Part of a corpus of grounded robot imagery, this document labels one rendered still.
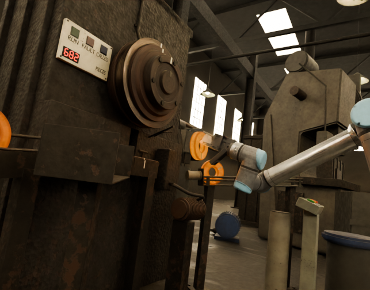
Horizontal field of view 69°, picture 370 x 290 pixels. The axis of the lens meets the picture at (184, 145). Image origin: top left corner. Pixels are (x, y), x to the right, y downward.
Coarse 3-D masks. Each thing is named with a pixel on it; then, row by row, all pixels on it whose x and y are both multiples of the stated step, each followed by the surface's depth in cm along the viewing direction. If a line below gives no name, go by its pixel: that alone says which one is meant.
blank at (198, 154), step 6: (198, 132) 143; (192, 138) 141; (198, 138) 142; (192, 144) 140; (198, 144) 142; (192, 150) 140; (198, 150) 142; (204, 150) 148; (192, 156) 142; (198, 156) 142; (204, 156) 148
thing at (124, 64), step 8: (144, 40) 135; (152, 40) 140; (128, 48) 127; (136, 48) 130; (120, 56) 129; (128, 56) 126; (120, 64) 127; (128, 64) 126; (120, 72) 126; (128, 72) 126; (120, 80) 126; (128, 80) 126; (120, 88) 127; (128, 88) 127; (120, 96) 128; (128, 96) 127; (128, 104) 127; (128, 112) 133; (136, 112) 131; (136, 120) 137; (144, 120) 137; (168, 120) 153
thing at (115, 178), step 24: (48, 144) 70; (72, 144) 70; (96, 144) 71; (120, 144) 97; (48, 168) 69; (72, 168) 69; (96, 168) 70; (120, 168) 96; (96, 192) 81; (72, 216) 80; (96, 216) 84; (72, 240) 79; (72, 264) 78; (72, 288) 77
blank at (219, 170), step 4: (204, 164) 168; (208, 164) 168; (220, 164) 171; (204, 168) 167; (208, 168) 168; (216, 168) 170; (220, 168) 171; (204, 172) 166; (208, 172) 168; (216, 172) 172; (220, 172) 171; (212, 184) 168
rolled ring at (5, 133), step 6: (0, 114) 83; (0, 120) 83; (6, 120) 85; (0, 126) 83; (6, 126) 85; (0, 132) 84; (6, 132) 85; (0, 138) 83; (6, 138) 85; (0, 144) 83; (6, 144) 85
